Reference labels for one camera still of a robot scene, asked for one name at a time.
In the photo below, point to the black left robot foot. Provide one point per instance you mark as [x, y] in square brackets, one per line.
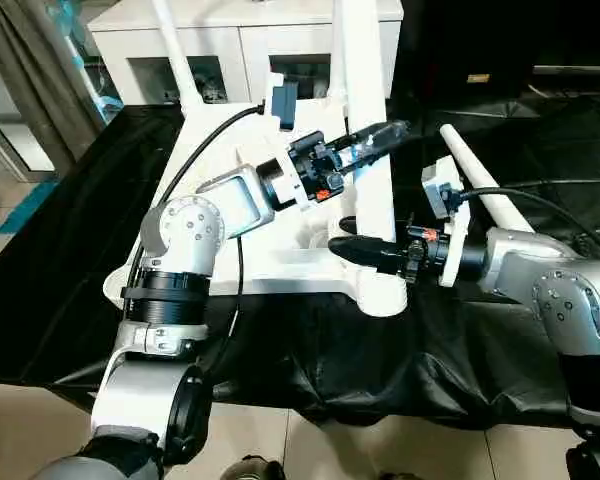
[255, 469]

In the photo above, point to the grey curtain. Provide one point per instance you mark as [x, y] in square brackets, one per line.
[40, 70]

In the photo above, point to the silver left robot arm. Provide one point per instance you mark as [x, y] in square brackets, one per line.
[190, 230]

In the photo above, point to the white plastic table leg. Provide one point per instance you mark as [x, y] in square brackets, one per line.
[365, 80]
[475, 175]
[175, 50]
[334, 50]

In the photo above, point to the black table mat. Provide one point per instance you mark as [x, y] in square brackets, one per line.
[380, 370]

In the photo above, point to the white display cabinet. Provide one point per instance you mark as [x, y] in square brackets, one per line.
[240, 30]

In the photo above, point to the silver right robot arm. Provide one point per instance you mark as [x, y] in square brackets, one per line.
[550, 280]

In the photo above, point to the black cabinet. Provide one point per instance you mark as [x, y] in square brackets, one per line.
[510, 45]

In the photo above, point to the blue floor mat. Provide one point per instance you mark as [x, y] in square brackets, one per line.
[25, 205]

